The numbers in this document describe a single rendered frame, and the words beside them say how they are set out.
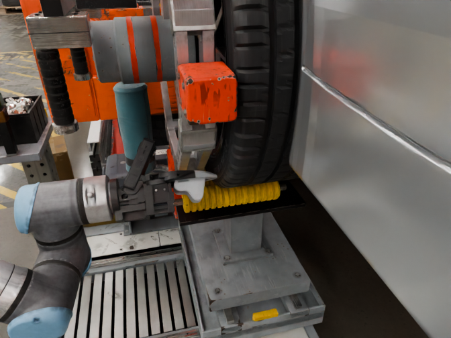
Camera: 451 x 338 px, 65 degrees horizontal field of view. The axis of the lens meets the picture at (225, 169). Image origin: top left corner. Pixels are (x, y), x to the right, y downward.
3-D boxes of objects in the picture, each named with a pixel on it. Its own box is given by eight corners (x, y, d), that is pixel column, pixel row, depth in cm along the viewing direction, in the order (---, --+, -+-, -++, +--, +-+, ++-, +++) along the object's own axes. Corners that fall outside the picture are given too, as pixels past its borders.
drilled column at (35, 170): (65, 222, 161) (41, 137, 139) (41, 225, 159) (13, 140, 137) (68, 208, 169) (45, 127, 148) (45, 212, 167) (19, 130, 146)
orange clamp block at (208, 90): (223, 101, 61) (237, 121, 54) (178, 105, 59) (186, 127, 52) (223, 60, 57) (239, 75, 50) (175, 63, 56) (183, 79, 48)
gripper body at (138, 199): (176, 215, 75) (117, 224, 72) (170, 176, 77) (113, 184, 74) (178, 210, 68) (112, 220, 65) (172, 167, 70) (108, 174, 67)
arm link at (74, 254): (39, 296, 72) (20, 253, 65) (54, 252, 81) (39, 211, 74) (88, 292, 73) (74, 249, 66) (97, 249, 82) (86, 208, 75)
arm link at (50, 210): (30, 214, 73) (15, 175, 67) (94, 205, 76) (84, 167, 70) (21, 247, 66) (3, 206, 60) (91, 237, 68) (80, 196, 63)
